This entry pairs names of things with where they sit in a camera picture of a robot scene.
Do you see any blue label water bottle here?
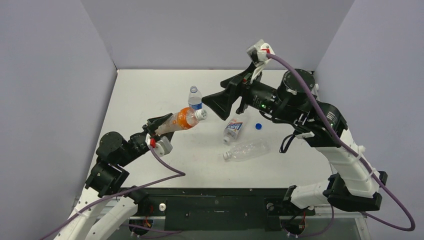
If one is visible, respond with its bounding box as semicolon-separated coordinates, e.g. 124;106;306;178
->
187;85;203;110

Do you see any orange drink bottle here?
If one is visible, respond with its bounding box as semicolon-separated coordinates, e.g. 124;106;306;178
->
155;107;208;135

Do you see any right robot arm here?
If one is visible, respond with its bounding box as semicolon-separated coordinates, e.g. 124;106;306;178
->
202;64;388;214

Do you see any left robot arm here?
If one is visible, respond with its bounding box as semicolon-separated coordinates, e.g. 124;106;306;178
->
53;113;174;240

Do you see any white blue label bottle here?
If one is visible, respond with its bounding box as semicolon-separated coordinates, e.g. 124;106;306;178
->
223;114;249;145

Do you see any clear empty plastic bottle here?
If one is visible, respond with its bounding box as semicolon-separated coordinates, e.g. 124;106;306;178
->
222;138;270;162

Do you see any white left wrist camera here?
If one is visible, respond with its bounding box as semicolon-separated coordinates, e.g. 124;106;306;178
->
145;134;173;157

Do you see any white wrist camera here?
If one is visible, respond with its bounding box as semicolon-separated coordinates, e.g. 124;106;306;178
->
145;134;173;157
246;39;275;84

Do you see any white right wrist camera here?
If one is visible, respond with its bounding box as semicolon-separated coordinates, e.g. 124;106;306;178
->
246;39;275;84

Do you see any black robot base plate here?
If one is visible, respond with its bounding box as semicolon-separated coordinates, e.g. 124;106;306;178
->
125;187;315;231

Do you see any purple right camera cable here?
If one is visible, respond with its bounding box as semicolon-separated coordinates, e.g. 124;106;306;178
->
264;52;416;232

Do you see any aluminium table edge rail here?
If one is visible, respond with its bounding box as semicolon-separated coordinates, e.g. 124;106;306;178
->
304;70;369;240

